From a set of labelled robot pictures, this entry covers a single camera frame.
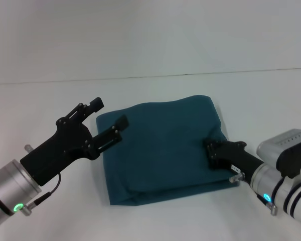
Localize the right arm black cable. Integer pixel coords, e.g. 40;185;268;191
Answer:
229;171;278;216

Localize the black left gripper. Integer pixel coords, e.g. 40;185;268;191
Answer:
20;96;130;187

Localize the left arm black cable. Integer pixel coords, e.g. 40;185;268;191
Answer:
20;172;63;217

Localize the teal blue printed t-shirt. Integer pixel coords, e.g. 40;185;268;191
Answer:
95;94;239;206

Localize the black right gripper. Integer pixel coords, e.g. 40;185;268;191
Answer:
202;138;264;180

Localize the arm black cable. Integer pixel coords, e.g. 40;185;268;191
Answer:
229;171;278;216
20;172;63;217

